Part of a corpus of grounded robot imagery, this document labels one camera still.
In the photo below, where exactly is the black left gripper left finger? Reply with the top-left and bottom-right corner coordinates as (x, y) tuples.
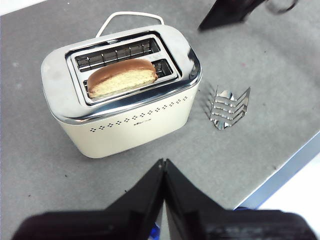
(11, 158), (165, 240)

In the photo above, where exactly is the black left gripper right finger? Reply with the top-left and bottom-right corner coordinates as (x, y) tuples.
(164, 158), (316, 240)

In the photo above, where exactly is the white power cable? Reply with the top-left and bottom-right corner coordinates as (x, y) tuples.
(95, 11), (165, 38)

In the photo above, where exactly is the black cable loop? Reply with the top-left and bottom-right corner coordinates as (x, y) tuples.
(264, 0), (300, 14)

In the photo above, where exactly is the silver metal toast rack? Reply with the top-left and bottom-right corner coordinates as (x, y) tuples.
(203, 84), (252, 131)

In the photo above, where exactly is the cream toaster with chrome top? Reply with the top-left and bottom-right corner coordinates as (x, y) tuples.
(40, 24), (203, 160)

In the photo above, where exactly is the brown-crusted bread slice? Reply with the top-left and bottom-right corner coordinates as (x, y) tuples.
(86, 58), (159, 99)

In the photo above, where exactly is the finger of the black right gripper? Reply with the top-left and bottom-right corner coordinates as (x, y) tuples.
(198, 0), (266, 31)

